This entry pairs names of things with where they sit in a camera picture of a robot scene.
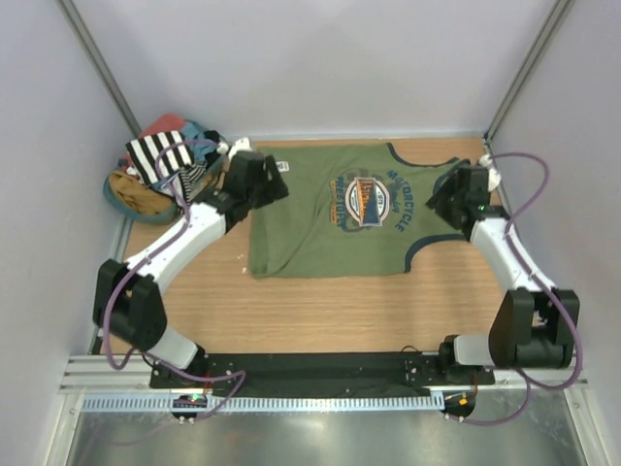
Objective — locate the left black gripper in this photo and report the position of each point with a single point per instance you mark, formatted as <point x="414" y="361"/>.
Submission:
<point x="274" y="188"/>

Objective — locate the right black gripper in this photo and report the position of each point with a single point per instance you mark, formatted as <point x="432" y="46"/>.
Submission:
<point x="441" y="199"/>

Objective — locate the green motorcycle tank top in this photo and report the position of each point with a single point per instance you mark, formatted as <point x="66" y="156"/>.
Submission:
<point x="351" y="210"/>

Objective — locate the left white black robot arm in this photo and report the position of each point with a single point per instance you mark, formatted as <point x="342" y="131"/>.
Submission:
<point x="129" y="295"/>

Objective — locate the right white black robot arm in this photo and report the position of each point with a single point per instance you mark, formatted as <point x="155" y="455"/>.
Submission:
<point x="536" y="324"/>

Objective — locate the teal blue garment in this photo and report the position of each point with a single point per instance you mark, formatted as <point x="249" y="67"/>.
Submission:
<point x="205" y="140"/>

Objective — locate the teal laundry basket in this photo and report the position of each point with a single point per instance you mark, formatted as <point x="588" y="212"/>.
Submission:
<point x="186" y="182"/>

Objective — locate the black white striped top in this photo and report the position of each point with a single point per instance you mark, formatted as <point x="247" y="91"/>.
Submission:
<point x="158" y="156"/>

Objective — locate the red garment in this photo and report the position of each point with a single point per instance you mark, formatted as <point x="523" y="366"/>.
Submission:
<point x="165" y="123"/>

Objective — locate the mustard yellow garment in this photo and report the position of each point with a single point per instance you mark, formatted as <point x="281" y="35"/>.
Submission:
<point x="135" y="196"/>

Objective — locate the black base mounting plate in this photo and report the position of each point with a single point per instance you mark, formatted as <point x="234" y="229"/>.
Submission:
<point x="344" y="375"/>

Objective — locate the right aluminium corner post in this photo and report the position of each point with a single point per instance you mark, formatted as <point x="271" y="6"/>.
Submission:
<point x="537" y="50"/>

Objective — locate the aluminium corner post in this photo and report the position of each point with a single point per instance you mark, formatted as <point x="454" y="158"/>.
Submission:
<point x="99" y="63"/>
<point x="537" y="50"/>

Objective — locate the aluminium front rail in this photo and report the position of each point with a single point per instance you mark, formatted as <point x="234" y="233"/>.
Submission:
<point x="93" y="373"/>

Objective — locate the perforated white cable duct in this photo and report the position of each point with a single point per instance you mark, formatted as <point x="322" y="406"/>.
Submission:
<point x="177" y="403"/>

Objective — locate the left aluminium corner post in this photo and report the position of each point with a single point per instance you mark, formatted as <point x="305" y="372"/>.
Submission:
<point x="99" y="63"/>

